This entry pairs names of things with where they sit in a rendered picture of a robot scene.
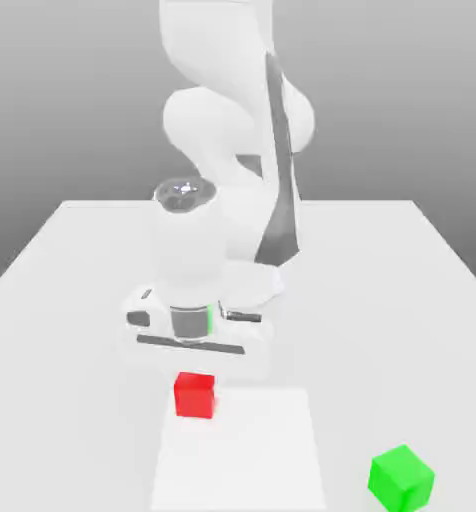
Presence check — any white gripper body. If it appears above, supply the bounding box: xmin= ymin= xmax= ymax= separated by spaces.
xmin=122 ymin=324 xmax=274 ymax=380

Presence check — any small red cube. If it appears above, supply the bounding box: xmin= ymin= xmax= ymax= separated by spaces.
xmin=173 ymin=371 xmax=219 ymax=420

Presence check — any small green cube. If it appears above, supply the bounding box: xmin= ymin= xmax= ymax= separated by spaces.
xmin=366 ymin=443 xmax=436 ymax=512

